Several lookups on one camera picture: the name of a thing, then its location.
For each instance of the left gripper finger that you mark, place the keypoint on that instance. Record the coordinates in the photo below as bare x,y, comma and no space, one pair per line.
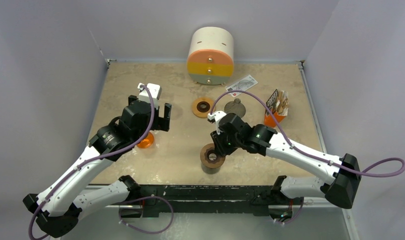
167,112
161,124

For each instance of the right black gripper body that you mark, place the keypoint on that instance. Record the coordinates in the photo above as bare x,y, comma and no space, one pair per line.
217,139

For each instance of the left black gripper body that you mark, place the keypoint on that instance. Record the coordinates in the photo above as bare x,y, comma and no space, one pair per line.
144,129

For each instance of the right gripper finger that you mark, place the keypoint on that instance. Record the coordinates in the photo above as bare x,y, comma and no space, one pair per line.
217,149
228,149

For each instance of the clear glass dripper cone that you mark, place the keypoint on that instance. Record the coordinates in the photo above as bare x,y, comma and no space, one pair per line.
236,107

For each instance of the glass carafe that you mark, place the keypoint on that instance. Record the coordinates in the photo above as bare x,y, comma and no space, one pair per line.
210,168

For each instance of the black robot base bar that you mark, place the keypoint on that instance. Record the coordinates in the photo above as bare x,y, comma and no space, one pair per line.
258,200

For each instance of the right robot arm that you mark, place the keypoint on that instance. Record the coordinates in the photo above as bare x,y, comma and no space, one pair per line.
334,178

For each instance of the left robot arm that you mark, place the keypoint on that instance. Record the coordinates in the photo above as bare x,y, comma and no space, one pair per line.
59,208

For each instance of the orange coffee filter box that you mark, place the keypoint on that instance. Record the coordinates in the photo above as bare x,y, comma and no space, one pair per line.
278,104

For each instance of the white printed packet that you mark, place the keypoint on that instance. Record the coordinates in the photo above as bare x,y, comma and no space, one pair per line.
243,84

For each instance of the round three-drawer storage box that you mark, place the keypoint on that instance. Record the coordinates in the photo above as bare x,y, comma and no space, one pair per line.
210,58

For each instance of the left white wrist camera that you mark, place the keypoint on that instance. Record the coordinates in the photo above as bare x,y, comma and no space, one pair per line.
151,91

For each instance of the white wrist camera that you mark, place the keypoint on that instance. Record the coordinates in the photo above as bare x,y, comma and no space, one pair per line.
215,118
151,91

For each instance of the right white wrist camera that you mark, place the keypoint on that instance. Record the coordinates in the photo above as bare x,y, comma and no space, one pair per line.
215,118

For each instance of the light wooden ring coaster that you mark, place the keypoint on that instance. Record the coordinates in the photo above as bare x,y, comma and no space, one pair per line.
201,106

